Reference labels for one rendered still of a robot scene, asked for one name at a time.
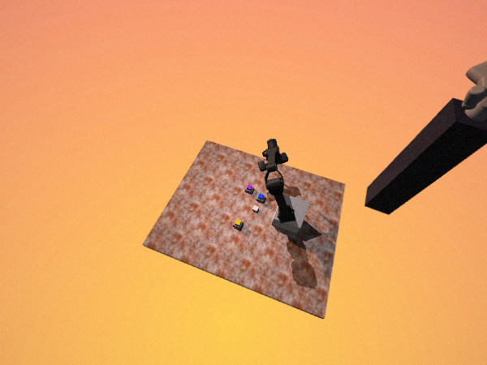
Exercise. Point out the purple button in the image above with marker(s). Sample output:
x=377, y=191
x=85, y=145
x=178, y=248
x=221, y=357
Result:
x=249, y=188

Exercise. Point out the blue button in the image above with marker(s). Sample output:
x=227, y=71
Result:
x=260, y=197

